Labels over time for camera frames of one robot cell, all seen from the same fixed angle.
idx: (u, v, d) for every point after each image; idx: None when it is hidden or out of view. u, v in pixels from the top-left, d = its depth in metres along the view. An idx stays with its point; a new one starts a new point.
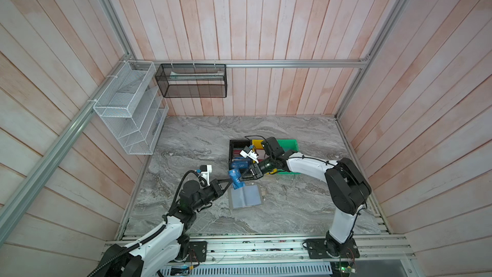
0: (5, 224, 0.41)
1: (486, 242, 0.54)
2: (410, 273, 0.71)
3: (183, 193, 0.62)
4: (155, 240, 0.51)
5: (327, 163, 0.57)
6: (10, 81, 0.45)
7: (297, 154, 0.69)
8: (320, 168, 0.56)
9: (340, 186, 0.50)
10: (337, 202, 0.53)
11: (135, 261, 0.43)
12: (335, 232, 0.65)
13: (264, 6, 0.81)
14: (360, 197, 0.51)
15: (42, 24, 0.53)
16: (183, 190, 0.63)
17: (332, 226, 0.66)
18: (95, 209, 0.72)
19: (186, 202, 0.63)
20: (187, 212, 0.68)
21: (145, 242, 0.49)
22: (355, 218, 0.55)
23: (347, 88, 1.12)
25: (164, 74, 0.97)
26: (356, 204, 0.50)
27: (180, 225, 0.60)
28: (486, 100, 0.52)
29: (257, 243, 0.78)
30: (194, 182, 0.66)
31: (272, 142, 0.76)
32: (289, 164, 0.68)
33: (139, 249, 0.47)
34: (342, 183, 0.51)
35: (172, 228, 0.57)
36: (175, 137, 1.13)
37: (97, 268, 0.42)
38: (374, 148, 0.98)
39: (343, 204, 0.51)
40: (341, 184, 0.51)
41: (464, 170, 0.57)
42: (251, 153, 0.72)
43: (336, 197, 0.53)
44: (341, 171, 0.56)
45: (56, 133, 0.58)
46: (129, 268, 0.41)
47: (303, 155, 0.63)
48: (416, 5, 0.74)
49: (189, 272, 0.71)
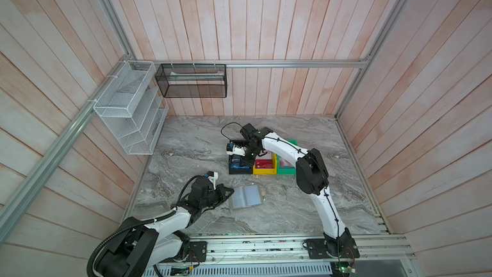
0: (5, 223, 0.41)
1: (485, 242, 0.54)
2: (410, 273, 0.71)
3: (195, 186, 0.67)
4: (166, 220, 0.53)
5: (298, 151, 0.63)
6: (10, 81, 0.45)
7: (273, 134, 0.73)
8: (292, 154, 0.63)
9: (306, 172, 0.59)
10: (300, 184, 0.63)
11: (150, 232, 0.45)
12: (326, 227, 0.68)
13: (264, 7, 0.81)
14: (320, 181, 0.62)
15: (41, 24, 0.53)
16: (195, 183, 0.68)
17: (323, 223, 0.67)
18: (95, 208, 0.72)
19: (195, 195, 0.68)
20: (194, 206, 0.70)
21: (158, 220, 0.52)
22: (327, 200, 0.64)
23: (347, 88, 1.12)
25: (164, 74, 0.97)
26: (316, 188, 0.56)
27: (188, 215, 0.62)
28: (485, 101, 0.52)
29: (257, 243, 0.78)
30: (207, 178, 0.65)
31: (247, 126, 0.82)
32: (264, 143, 0.73)
33: (153, 224, 0.49)
34: (309, 169, 0.59)
35: (180, 216, 0.59)
36: (175, 137, 1.13)
37: (116, 233, 0.44)
38: (373, 148, 0.98)
39: (305, 186, 0.61)
40: (307, 172, 0.59)
41: (464, 170, 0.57)
42: (235, 148, 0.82)
43: (300, 181, 0.63)
44: (309, 158, 0.64)
45: (56, 133, 0.58)
46: (144, 238, 0.43)
47: (278, 138, 0.71)
48: (416, 6, 0.74)
49: (189, 272, 0.71)
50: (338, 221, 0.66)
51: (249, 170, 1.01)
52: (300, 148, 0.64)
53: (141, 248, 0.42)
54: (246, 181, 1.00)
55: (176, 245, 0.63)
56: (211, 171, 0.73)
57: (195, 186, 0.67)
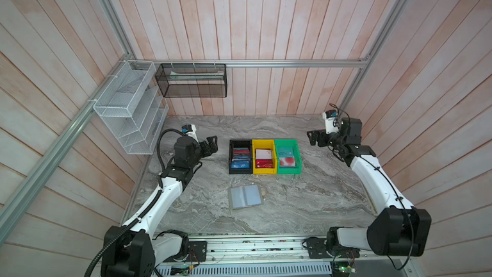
0: (6, 223, 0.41)
1: (485, 241, 0.54)
2: (410, 272, 0.71)
3: (179, 146, 0.60)
4: (154, 209, 0.47)
5: (398, 200, 0.45)
6: (10, 81, 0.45)
7: (373, 159, 0.55)
8: (385, 197, 0.46)
9: (391, 231, 0.42)
10: (371, 233, 0.47)
11: (139, 237, 0.40)
12: (343, 235, 0.64)
13: (264, 6, 0.81)
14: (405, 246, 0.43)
15: (41, 23, 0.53)
16: (178, 143, 0.60)
17: (345, 229, 0.64)
18: (95, 208, 0.72)
19: (182, 153, 0.61)
20: (183, 166, 0.63)
21: (143, 216, 0.45)
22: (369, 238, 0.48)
23: (347, 88, 1.12)
25: (164, 74, 0.97)
26: (392, 251, 0.43)
27: (177, 183, 0.56)
28: (485, 100, 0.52)
29: (257, 243, 0.78)
30: (188, 138, 0.64)
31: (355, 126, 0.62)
32: (354, 161, 0.57)
33: (139, 223, 0.44)
34: (395, 230, 0.42)
35: (170, 190, 0.53)
36: (175, 137, 1.13)
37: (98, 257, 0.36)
38: (373, 148, 0.98)
39: (377, 241, 0.45)
40: (394, 231, 0.42)
41: (464, 170, 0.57)
42: (330, 122, 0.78)
43: (373, 230, 0.46)
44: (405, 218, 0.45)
45: (56, 133, 0.58)
46: (135, 245, 0.39)
47: (378, 167, 0.53)
48: (416, 6, 0.74)
49: (189, 272, 0.71)
50: (351, 246, 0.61)
51: (249, 170, 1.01)
52: (403, 197, 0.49)
53: (136, 254, 0.39)
54: (246, 181, 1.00)
55: (177, 242, 0.63)
56: (188, 125, 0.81)
57: (179, 145, 0.60)
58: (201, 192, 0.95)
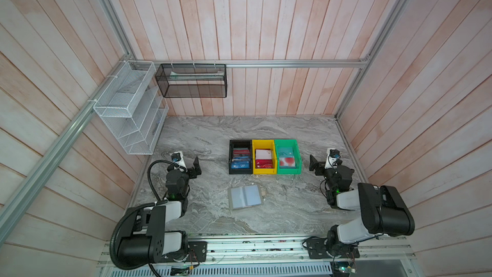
0: (5, 224, 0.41)
1: (485, 241, 0.54)
2: (410, 273, 0.71)
3: (170, 183, 0.66)
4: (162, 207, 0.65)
5: None
6: (10, 81, 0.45)
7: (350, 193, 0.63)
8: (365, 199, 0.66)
9: (369, 194, 0.51)
10: (365, 220, 0.49)
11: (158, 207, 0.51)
12: (343, 231, 0.64)
13: (264, 7, 0.81)
14: (391, 212, 0.47)
15: (41, 24, 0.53)
16: (168, 181, 0.67)
17: (344, 227, 0.64)
18: (95, 209, 0.72)
19: (173, 189, 0.68)
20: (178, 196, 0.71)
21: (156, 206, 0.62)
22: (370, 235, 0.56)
23: (347, 88, 1.12)
25: (164, 74, 0.97)
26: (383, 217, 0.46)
27: (176, 202, 0.65)
28: (485, 101, 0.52)
29: (257, 243, 0.78)
30: (175, 172, 0.70)
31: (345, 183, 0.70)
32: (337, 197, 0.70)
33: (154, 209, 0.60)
34: (371, 193, 0.51)
35: (172, 204, 0.61)
36: (175, 137, 1.13)
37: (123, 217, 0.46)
38: (373, 148, 0.98)
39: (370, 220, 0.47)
40: (370, 193, 0.51)
41: (464, 170, 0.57)
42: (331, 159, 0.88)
43: (364, 213, 0.50)
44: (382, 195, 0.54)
45: (56, 133, 0.58)
46: (154, 212, 0.47)
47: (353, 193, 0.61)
48: (416, 6, 0.75)
49: (189, 272, 0.71)
50: (349, 241, 0.63)
51: (249, 170, 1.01)
52: None
53: (155, 219, 0.46)
54: (246, 181, 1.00)
55: (177, 240, 0.64)
56: (177, 154, 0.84)
57: (170, 183, 0.66)
58: (201, 192, 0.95)
